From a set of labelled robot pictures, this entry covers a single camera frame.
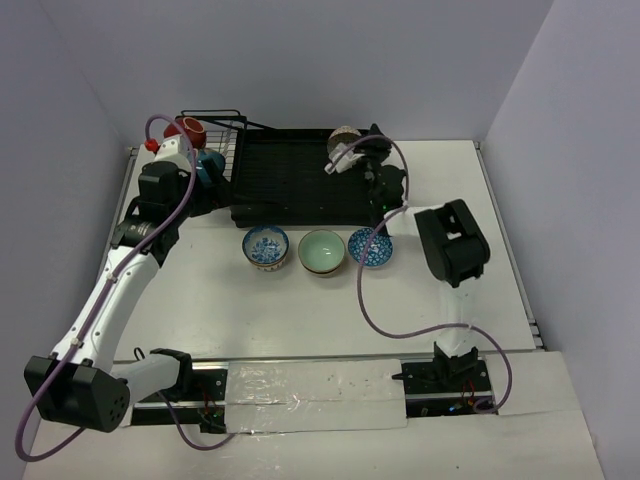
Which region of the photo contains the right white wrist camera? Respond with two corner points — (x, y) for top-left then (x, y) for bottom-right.
(324, 143), (363, 174)

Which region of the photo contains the blue patterned bowl underneath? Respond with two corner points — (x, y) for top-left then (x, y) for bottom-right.
(347, 227), (393, 269)

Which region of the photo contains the brown patterned white bowl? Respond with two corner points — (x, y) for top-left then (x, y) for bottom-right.
(327, 126), (362, 155)

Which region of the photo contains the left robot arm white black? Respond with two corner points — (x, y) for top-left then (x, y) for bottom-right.
(24, 160), (228, 432)

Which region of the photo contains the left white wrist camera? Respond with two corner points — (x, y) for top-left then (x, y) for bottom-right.
(144, 135), (191, 170)

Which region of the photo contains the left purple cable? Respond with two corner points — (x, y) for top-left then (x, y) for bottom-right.
(13, 114), (236, 461)

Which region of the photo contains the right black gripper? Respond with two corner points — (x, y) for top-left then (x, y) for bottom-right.
(353, 122), (394, 209)

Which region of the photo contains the red bowl white inside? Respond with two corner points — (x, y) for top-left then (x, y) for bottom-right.
(163, 116), (207, 149)

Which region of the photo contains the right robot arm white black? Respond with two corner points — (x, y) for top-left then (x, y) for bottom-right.
(349, 124), (497, 345)

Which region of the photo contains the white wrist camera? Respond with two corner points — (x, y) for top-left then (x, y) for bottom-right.
(324, 143), (363, 174)
(144, 135), (191, 170)

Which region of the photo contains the black wire dish rack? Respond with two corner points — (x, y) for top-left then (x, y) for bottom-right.
(175, 109), (272, 204)

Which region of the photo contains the celadon green bowl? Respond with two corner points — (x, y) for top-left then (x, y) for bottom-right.
(297, 229), (346, 276)

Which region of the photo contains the blue floral white bowl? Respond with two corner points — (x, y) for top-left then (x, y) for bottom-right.
(242, 225), (290, 272)

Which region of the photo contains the black plastic drain tray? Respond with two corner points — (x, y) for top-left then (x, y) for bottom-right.
(230, 129), (373, 228)

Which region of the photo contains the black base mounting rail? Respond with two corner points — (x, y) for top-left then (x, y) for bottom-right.
(131, 357), (494, 434)

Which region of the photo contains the white taped cover sheet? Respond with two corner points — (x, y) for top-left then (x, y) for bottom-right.
(224, 359), (408, 434)

